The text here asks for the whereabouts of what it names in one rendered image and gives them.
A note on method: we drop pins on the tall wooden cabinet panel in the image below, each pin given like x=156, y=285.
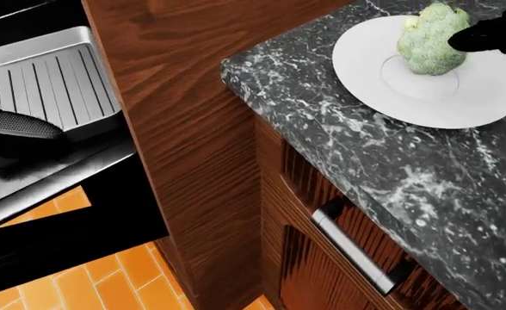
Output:
x=184, y=129

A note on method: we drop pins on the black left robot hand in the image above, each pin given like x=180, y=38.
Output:
x=16, y=129

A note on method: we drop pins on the grey ribbed oven tray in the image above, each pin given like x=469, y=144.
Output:
x=51, y=87

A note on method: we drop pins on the wooden drawer front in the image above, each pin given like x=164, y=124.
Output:
x=322, y=258

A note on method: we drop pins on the white round plate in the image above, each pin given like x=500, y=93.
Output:
x=425, y=90

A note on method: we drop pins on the black open oven door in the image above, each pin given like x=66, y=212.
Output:
x=63, y=200

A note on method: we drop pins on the green broccoli head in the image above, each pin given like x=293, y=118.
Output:
x=431, y=40

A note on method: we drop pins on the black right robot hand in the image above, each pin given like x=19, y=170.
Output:
x=485, y=34

